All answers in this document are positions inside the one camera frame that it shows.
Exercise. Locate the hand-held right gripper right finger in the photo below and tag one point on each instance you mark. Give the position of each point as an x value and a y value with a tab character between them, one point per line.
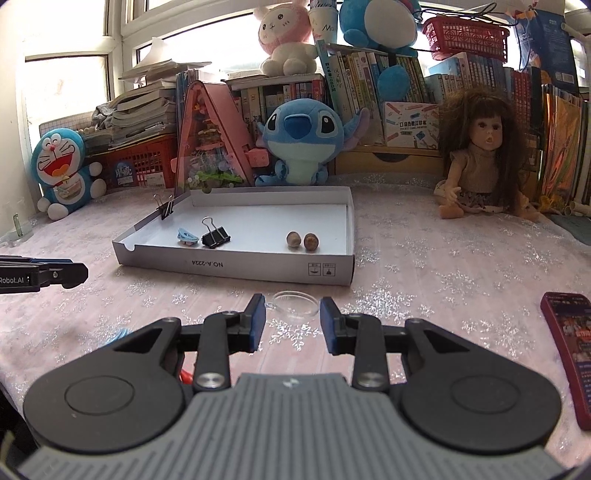
328	323

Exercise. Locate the white window frame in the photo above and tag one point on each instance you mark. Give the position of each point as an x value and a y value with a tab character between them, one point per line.
124	27

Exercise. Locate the grey patterned cloth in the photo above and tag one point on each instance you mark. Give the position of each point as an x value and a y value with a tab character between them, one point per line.
106	117

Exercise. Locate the red plastic crate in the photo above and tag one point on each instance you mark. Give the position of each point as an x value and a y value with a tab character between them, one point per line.
147	161

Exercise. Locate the blue alien plush toy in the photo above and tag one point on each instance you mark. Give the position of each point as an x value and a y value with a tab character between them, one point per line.
300	129

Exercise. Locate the pink snowflake tablecloth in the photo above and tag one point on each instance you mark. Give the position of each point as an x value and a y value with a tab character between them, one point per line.
461	277

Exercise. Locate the shiny gold foil sheets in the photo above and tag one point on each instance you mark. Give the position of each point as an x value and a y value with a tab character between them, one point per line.
561	147

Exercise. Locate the colourful printed cardboard box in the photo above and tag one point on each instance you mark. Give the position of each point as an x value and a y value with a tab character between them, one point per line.
411	124

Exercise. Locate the brown nut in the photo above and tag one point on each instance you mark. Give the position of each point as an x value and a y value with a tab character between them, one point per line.
293	240
310	242

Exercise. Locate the white paper cup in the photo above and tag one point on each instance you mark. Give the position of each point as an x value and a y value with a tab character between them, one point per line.
323	23

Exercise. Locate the pink triangular house model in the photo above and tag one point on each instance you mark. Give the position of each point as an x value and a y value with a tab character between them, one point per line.
207	138

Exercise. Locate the red plastic basket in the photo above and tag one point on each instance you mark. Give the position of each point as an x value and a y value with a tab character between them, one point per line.
466	37

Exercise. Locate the blue printed bag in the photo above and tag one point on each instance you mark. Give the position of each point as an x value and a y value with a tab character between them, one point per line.
554	46

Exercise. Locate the clear acrylic stand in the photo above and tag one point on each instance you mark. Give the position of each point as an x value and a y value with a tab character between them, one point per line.
21	233

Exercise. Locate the long-haired doll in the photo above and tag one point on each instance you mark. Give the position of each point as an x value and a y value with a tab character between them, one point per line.
485	157

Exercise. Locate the red plastic piece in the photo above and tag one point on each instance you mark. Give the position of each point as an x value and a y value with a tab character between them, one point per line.
185	376

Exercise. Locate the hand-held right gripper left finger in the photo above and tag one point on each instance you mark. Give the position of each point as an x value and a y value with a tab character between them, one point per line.
256	323

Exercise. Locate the wooden drawer box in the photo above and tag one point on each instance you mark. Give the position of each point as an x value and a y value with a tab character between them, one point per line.
392	161

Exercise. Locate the large blue plush toy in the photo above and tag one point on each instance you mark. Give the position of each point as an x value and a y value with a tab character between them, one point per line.
378	23

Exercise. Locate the blue plastic clip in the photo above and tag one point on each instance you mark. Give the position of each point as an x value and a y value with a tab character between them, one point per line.
187	235

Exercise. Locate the pink bunny plush toy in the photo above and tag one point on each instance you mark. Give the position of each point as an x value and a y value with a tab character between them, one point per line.
286	32

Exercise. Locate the stack of books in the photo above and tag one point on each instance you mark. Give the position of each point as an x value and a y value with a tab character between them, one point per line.
138	110

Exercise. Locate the small black binder clip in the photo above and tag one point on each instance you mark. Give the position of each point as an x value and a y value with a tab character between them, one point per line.
166	210

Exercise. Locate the white grid board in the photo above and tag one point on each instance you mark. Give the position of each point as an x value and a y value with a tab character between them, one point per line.
69	122

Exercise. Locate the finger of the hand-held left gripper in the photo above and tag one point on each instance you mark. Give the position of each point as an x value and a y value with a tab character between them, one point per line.
64	274
41	260

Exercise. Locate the row of books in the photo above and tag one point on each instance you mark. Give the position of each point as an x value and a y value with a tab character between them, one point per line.
360	78

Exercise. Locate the white cardboard box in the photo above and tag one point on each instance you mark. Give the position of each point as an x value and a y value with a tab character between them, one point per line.
277	217

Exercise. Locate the blue cat plush toy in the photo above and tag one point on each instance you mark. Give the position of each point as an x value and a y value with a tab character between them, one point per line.
60	161

